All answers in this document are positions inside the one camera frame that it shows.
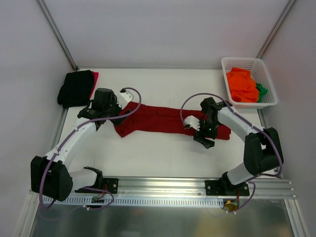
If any white slotted cable duct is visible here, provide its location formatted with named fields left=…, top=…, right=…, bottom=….
left=56, top=195, right=224, bottom=208

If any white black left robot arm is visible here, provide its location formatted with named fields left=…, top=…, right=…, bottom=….
left=31, top=88, right=134, bottom=201

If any green t shirt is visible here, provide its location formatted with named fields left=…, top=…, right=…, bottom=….
left=256, top=83, right=268, bottom=103

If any dark red t shirt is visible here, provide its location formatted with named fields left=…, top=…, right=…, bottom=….
left=114, top=102, right=231, bottom=140

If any folded pink t shirt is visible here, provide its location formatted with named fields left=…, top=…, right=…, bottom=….
left=89, top=71, right=99, bottom=99

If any aluminium left table rail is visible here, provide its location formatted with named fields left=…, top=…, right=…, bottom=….
left=48, top=109, right=68, bottom=152

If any aluminium table rail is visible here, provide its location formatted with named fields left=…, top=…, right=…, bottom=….
left=48, top=109, right=68, bottom=152
left=257, top=109, right=283, bottom=179

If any aluminium corner post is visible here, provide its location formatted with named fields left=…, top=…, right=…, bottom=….
left=256, top=0, right=297, bottom=59
left=35, top=0, right=78, bottom=71

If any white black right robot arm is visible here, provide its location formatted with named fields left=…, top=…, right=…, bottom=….
left=194, top=97, right=284, bottom=196

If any aluminium right table rail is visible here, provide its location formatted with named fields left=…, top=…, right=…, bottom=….
left=257, top=109, right=283, bottom=179

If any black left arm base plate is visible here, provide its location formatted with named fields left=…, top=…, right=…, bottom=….
left=75, top=177, right=119, bottom=194

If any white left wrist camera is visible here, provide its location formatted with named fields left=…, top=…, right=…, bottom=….
left=118, top=89, right=134, bottom=109

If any orange t shirt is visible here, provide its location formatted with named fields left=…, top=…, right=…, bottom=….
left=226, top=67, right=259, bottom=103

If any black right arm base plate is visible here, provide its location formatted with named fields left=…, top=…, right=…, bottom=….
left=205, top=180, right=250, bottom=197

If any aluminium right corner post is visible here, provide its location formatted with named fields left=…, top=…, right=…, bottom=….
left=256, top=0, right=297, bottom=59

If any folded black t shirt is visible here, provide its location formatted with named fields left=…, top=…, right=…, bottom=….
left=57, top=70, right=94, bottom=109

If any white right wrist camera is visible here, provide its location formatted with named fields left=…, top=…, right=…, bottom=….
left=184, top=116, right=200, bottom=131

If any white plastic basket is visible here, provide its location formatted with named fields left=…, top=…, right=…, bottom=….
left=221, top=57, right=278, bottom=109

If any aluminium left corner post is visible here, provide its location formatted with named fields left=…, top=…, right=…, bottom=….
left=35, top=0, right=78, bottom=71

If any aluminium front mounting rail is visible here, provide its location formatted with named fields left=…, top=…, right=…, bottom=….
left=114, top=177, right=298, bottom=199

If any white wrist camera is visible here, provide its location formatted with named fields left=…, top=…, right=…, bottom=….
left=184, top=116, right=200, bottom=131
left=118, top=89, right=134, bottom=109

